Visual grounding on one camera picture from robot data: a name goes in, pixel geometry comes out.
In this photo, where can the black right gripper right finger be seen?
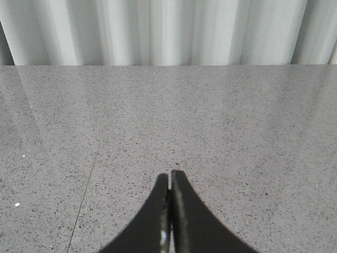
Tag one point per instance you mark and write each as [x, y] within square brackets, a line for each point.
[195, 227]

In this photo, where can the pale green curtain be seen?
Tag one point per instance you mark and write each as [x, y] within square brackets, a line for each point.
[168, 32]

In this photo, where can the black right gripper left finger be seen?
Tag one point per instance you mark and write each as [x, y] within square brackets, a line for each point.
[148, 230]

